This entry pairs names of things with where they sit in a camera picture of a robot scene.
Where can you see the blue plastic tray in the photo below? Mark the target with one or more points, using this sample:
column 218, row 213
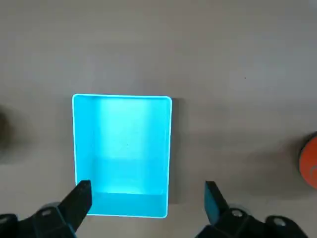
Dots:
column 123, row 138

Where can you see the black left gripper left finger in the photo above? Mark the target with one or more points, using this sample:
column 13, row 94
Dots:
column 74, row 205

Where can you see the orange round bin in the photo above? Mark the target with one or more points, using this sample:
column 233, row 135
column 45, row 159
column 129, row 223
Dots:
column 309, row 161

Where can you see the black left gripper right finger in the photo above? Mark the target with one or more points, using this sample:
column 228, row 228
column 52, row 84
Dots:
column 218, row 205

